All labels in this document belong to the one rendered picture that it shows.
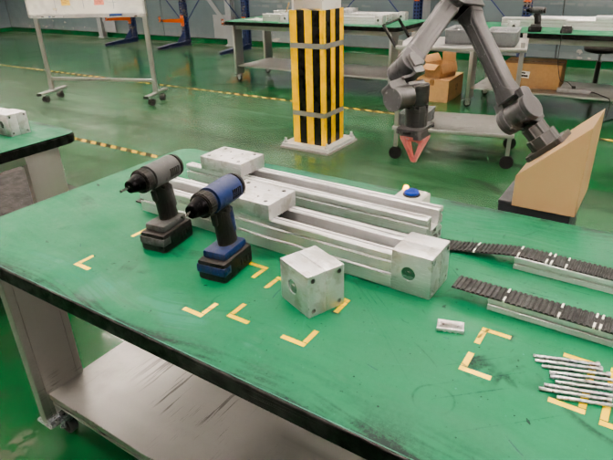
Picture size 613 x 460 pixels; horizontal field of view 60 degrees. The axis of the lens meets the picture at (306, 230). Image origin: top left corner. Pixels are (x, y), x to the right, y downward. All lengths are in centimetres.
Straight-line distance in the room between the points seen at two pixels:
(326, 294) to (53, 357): 107
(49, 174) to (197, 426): 145
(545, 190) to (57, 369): 156
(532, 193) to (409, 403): 87
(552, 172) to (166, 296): 104
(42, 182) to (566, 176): 210
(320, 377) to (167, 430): 83
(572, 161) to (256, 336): 95
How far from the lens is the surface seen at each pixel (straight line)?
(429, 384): 95
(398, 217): 132
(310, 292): 105
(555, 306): 114
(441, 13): 165
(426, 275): 112
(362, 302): 113
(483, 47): 172
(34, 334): 183
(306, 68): 448
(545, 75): 604
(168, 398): 179
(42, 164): 266
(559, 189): 160
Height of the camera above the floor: 141
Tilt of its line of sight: 26 degrees down
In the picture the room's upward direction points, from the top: 2 degrees counter-clockwise
